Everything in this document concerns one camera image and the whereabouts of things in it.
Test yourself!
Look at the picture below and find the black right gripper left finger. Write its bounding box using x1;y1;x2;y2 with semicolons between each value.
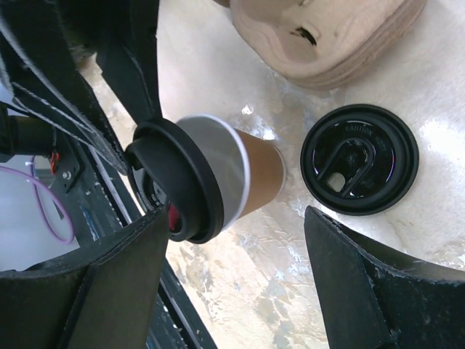
1;209;169;348

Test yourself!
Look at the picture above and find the black cup lid bottom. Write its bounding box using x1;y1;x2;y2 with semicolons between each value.
124;119;225;244

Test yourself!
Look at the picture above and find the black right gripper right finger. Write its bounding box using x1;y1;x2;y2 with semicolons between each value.
304;206;464;348

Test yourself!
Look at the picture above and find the brown paper cup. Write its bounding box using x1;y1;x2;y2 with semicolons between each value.
177;114;286;230

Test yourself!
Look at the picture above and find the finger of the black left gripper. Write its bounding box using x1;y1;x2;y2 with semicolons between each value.
97;1;162;124

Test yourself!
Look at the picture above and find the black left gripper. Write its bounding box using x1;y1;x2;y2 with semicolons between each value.
1;1;129;175

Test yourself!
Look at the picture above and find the brown pulp cup carrier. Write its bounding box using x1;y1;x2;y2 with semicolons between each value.
220;0;426;90

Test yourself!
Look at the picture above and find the black spare cup lid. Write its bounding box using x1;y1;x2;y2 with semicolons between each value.
300;104;420;216

